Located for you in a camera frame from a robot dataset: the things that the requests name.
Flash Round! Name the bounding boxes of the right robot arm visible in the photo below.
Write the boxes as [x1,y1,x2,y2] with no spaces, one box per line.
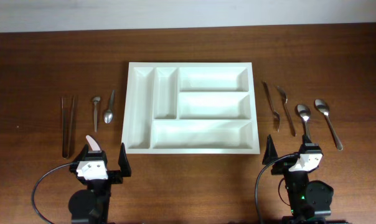
[262,135,334,223]

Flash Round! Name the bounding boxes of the large metal spoon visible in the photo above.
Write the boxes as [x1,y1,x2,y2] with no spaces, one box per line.
[314,99,344,151]
[297,104,311,139]

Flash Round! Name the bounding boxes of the small teaspoon bowl up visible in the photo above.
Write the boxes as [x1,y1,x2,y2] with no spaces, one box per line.
[92,96,101,132]

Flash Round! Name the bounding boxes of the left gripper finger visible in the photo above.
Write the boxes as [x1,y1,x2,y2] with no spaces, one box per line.
[73,144,89,162]
[118,142,131,177]

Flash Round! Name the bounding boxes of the metal fork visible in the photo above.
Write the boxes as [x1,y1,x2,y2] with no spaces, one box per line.
[277,86,296,136]
[263,81,281,132]

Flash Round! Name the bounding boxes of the pink plastic knife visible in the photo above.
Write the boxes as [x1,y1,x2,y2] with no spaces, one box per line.
[85,135,101,151]

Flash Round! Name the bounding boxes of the long metal tongs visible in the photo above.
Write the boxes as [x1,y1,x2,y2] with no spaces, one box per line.
[61,96,75,159]

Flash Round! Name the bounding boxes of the white plastic cutlery tray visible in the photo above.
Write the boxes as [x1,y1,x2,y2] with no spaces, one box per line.
[121,62,260,154]

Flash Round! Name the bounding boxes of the small teaspoon bowl down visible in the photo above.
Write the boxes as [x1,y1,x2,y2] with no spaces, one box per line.
[103,90,115,124]

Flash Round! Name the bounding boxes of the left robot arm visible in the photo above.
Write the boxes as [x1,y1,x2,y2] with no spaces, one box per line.
[68,144,131,223]

